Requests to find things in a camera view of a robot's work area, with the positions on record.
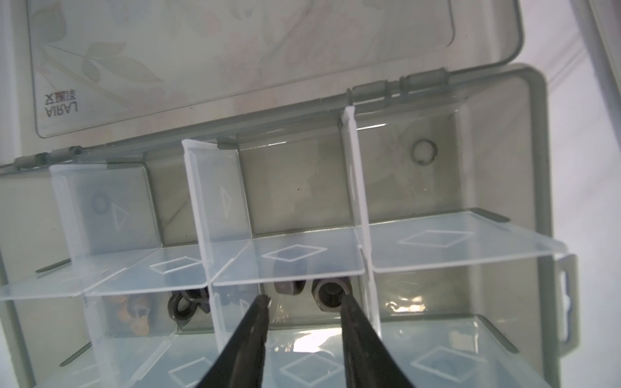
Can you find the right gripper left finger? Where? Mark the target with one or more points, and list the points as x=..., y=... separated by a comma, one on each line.
x=242, y=362

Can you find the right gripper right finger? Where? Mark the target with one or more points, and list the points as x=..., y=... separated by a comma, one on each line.
x=367, y=362

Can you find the black hex nut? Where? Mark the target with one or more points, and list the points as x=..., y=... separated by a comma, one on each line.
x=329, y=293

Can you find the brass wing nut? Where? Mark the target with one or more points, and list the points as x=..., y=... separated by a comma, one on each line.
x=134, y=310

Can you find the black wing screw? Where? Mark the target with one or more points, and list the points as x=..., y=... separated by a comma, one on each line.
x=287, y=287

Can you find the grey plastic organizer box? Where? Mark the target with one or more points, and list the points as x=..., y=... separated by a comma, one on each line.
x=149, y=147

